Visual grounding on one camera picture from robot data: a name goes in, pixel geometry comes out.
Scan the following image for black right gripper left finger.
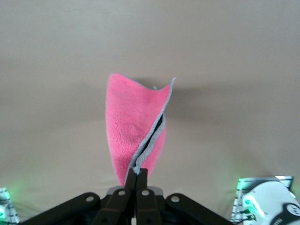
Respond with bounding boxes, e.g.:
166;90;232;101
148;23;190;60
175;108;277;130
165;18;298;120
20;168;137;225

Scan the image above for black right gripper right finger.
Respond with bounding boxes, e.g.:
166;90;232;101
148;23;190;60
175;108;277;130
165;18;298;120
136;168;232;225

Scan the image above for pink cloth with grey edge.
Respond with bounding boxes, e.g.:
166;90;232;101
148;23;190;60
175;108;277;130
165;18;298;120
105;73;176;186

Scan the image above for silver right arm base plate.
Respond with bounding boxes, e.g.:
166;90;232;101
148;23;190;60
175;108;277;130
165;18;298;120
231;175;295;223

